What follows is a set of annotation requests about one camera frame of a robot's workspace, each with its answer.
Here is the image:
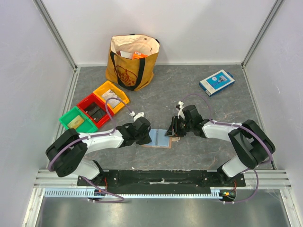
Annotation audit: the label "orange box in bag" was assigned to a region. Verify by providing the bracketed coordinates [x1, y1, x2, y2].
[132, 51, 148, 60]

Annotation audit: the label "silver cards in yellow bin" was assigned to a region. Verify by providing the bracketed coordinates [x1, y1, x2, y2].
[101, 89, 120, 108]

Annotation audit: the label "blue razor package box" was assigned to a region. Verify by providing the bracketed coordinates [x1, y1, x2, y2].
[199, 70, 235, 96]

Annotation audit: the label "black cards in red bin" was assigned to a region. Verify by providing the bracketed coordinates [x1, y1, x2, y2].
[84, 102, 107, 123]

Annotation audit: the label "brown leather card holder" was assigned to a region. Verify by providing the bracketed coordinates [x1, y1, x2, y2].
[143, 129, 180, 148]

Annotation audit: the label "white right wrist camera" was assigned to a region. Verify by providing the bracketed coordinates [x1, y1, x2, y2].
[176, 101, 185, 119]

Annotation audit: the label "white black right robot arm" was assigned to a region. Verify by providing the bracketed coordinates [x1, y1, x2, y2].
[165, 105, 276, 186]

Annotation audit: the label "yellow plastic bin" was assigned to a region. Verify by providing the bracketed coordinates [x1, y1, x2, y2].
[93, 81, 130, 114]

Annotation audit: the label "red plastic bin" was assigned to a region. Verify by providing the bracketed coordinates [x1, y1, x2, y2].
[76, 93, 110, 129]

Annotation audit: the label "yellow canvas tote bag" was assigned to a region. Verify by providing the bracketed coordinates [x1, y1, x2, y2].
[106, 34, 160, 91]

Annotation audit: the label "green plastic bin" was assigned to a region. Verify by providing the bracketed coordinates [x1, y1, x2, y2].
[59, 106, 98, 133]

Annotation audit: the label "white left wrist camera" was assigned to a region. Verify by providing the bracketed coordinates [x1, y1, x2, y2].
[129, 111, 144, 122]

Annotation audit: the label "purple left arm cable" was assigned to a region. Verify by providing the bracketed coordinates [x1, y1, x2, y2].
[47, 97, 135, 204]

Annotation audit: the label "gold card in green bin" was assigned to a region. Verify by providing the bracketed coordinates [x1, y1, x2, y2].
[67, 115, 84, 129]

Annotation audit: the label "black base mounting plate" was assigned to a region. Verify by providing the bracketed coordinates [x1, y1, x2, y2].
[90, 170, 246, 189]

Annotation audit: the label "grey slotted cable duct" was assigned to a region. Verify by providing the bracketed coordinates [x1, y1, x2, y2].
[44, 186, 235, 199]

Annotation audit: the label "white box in bag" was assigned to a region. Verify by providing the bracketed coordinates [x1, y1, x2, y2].
[118, 51, 133, 59]

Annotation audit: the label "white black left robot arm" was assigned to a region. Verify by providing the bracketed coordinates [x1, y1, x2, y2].
[45, 116, 152, 186]

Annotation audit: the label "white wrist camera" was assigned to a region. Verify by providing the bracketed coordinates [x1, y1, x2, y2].
[176, 101, 185, 119]
[129, 111, 144, 122]

